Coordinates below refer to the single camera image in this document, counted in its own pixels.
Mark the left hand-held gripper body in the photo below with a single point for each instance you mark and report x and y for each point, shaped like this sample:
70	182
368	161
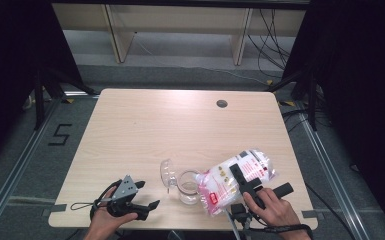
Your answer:
126	190

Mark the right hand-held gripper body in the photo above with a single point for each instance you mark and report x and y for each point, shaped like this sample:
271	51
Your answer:
241	215

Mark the red white sugar bag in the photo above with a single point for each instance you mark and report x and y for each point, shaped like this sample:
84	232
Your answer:
220	186

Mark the clear glass jar hinged lid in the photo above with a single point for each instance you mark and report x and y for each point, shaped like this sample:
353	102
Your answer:
186	191

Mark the person's right hand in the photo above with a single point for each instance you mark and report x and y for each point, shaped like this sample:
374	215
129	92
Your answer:
276	210

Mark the person's left hand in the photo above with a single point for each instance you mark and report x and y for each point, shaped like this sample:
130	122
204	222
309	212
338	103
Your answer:
103	221

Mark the grey tape strip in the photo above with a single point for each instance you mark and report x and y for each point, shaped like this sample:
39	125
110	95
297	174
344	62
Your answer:
58	208
313	214

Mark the yellow black tape marker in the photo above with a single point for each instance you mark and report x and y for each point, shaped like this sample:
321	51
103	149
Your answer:
287	103
269	82

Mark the black metal stand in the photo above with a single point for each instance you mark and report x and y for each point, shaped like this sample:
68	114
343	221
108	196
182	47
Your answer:
39	100
311	106

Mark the black curtain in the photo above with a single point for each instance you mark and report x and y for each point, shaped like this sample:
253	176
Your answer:
363	83
6	66

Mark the light wooden shelf unit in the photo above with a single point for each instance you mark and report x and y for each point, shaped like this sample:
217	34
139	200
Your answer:
180	20

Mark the long aluminium floor rail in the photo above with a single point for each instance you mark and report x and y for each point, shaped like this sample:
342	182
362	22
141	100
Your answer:
328	170
21	160

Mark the short aluminium floor rail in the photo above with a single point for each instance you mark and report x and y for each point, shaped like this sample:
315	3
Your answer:
80	94

